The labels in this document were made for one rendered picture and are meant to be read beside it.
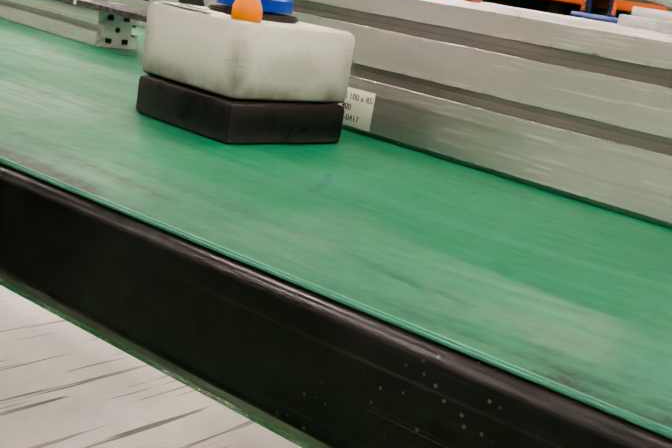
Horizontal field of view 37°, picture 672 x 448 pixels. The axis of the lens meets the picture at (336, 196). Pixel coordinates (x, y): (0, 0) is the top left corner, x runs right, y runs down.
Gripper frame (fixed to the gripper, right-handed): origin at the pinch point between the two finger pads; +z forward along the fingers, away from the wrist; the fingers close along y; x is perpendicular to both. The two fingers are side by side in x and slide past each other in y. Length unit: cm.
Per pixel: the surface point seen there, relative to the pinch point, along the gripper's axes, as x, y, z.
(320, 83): -20.0, -30.2, 1.1
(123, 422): 49, 12, 60
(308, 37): -20.0, -31.5, -1.2
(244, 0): -19.3, -35.4, -2.5
